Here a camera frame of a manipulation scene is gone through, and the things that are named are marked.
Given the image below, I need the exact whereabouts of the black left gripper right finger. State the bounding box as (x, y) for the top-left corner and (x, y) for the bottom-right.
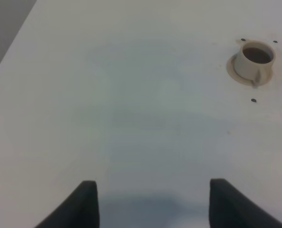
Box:
(209, 179), (282, 228)

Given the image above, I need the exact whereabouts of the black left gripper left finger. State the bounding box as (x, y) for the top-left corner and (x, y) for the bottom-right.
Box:
(37, 180), (100, 228)

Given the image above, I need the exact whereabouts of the beige left cup saucer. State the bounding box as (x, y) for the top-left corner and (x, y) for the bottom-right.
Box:
(226, 54), (273, 87)

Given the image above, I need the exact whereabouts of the beige left teacup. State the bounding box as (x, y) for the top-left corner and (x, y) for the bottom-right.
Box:
(233, 41), (276, 87)

